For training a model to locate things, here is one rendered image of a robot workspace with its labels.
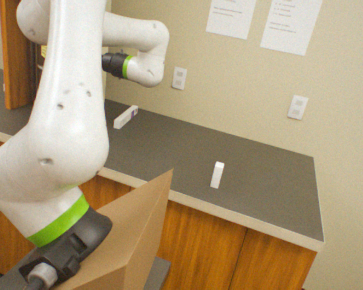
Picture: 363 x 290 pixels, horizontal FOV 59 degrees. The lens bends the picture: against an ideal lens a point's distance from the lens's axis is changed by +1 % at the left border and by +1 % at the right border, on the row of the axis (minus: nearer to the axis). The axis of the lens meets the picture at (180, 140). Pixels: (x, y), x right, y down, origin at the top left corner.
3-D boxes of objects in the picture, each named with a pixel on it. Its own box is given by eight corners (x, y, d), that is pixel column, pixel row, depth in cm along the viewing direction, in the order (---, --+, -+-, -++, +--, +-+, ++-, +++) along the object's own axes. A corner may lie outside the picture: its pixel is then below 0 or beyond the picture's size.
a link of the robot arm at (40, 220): (65, 240, 53) (-14, 149, 49) (23, 254, 62) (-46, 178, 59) (109, 193, 63) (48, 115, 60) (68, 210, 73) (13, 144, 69)
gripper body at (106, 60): (121, 53, 124) (100, 48, 126) (109, 55, 116) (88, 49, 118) (119, 72, 127) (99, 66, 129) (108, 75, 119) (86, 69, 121)
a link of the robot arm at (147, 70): (153, 92, 114) (164, 89, 124) (160, 57, 109) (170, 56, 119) (119, 83, 117) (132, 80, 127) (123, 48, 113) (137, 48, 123)
